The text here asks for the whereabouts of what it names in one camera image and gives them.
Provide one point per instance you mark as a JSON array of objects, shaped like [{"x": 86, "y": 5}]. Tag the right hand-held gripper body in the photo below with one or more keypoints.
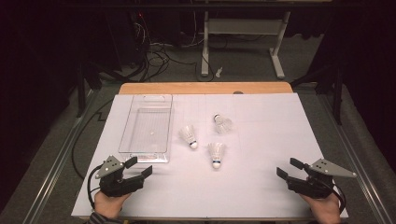
[{"x": 311, "y": 185}]

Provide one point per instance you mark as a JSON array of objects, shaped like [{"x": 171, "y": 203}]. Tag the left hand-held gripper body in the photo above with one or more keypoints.
[{"x": 120, "y": 185}]

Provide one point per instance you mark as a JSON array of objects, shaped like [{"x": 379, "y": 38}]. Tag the clear plastic tray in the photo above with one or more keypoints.
[{"x": 146, "y": 124}]

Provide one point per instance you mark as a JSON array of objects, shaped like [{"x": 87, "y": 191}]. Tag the white feather shuttlecock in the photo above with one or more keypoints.
[
  {"x": 222, "y": 123},
  {"x": 216, "y": 154},
  {"x": 188, "y": 136}
]

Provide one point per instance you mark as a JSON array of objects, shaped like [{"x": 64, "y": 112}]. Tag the person's left hand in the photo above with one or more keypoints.
[{"x": 109, "y": 205}]

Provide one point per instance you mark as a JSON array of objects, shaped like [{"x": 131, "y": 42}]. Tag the person's right hand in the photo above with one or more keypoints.
[{"x": 323, "y": 210}]

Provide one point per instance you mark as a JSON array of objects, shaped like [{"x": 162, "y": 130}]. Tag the black metal stand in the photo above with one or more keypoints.
[
  {"x": 337, "y": 99},
  {"x": 81, "y": 93}
]

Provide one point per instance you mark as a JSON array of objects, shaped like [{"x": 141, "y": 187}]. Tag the wooden table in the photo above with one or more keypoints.
[{"x": 202, "y": 88}]

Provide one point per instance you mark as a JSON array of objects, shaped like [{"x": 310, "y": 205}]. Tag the small white floor object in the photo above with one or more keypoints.
[{"x": 219, "y": 72}]

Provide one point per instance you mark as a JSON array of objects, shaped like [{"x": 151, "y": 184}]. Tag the aluminium floor rail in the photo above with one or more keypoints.
[
  {"x": 59, "y": 161},
  {"x": 355, "y": 155}
]

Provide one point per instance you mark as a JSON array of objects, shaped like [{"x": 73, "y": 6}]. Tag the white metal desk frame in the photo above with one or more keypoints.
[{"x": 243, "y": 26}]

